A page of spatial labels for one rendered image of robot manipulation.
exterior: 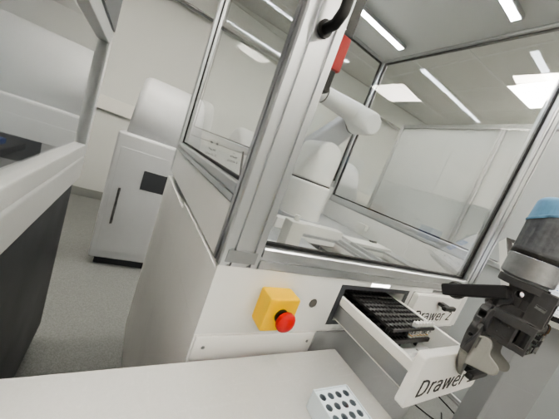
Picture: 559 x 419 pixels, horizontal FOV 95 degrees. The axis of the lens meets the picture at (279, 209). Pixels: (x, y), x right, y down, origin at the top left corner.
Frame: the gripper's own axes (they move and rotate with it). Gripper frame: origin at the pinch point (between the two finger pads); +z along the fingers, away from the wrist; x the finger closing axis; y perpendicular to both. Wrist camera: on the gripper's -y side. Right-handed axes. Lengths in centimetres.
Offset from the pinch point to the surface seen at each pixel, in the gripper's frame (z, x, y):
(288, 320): 1.6, -33.4, -15.4
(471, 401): 47, 92, -16
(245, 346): 13.6, -35.0, -22.8
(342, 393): 10.8, -22.1, -7.0
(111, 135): 9, -89, -350
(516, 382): 27, 92, -7
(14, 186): -4, -80, -45
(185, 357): 16, -47, -23
